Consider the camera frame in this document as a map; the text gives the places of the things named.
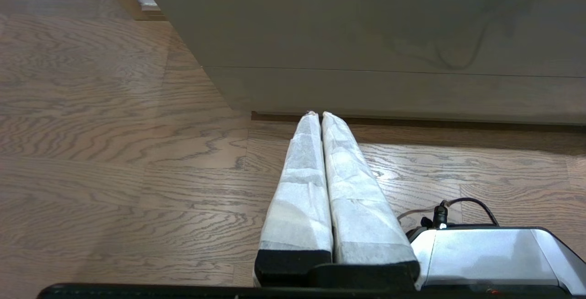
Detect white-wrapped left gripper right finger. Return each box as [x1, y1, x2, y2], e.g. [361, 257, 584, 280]
[322, 112, 420, 289]

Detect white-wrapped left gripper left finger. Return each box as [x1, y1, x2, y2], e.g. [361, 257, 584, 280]
[254, 111, 333, 287]

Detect glossy white drawer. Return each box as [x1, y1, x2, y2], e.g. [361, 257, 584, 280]
[133, 0, 586, 78]

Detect glossy white cabinet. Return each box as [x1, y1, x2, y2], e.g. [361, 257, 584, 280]
[133, 0, 586, 126]

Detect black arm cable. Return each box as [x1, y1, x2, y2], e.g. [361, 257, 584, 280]
[397, 197, 500, 233]

